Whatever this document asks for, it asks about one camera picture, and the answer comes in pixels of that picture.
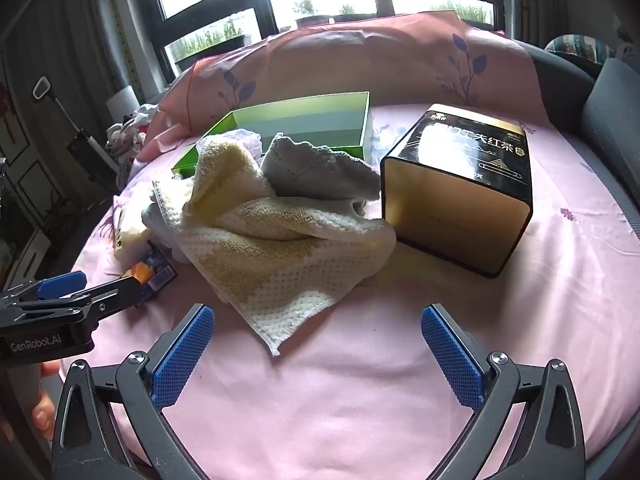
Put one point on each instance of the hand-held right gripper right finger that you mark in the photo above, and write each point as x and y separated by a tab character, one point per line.
452	355

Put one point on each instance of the pink leaf print pillow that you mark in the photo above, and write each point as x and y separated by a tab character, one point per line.
350	60

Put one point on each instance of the pile of clothes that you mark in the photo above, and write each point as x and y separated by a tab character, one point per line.
127	135

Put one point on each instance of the green cardboard box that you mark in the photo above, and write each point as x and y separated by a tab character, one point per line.
300	120

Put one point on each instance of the pink floral bedsheet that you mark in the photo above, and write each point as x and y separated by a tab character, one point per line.
500	360

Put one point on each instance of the purple mesh bath pouf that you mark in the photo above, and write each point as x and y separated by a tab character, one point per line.
245	139

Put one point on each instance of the person's left hand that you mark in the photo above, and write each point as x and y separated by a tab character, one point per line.
42	412

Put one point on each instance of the cream yellow towel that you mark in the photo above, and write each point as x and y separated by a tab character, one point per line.
280	260

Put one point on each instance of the patterned cushion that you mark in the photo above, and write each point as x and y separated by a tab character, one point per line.
575	46

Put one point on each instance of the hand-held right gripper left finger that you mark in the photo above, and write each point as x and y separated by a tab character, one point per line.
182	355

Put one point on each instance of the dark chair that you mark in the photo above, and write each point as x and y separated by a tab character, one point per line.
560	80

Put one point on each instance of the upright floor cleaner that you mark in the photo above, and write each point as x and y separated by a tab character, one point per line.
85	145

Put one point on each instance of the grey curtain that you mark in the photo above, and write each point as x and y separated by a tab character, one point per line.
95	25

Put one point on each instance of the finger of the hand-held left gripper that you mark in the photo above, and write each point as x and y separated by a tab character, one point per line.
60	282
122	290

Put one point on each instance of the black flower pot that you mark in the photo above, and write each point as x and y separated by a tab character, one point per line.
350	17
311	21

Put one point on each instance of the grey knitted cloth pink trim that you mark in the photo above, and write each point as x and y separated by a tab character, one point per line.
310	170

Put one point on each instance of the long black planter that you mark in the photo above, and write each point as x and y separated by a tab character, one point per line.
210	52

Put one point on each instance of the small blue orange carton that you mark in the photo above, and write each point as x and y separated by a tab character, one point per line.
157	272

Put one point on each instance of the black gold tea tin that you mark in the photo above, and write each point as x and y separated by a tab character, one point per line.
450	210

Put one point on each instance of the grey seat cushion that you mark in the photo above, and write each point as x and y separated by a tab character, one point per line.
615	105

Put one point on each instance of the cream tissue pack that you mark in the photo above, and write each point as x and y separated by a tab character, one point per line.
130	240

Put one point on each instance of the white cylinder bin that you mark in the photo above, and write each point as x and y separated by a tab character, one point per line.
121	101

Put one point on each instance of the black window frame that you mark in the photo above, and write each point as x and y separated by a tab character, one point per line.
250	0

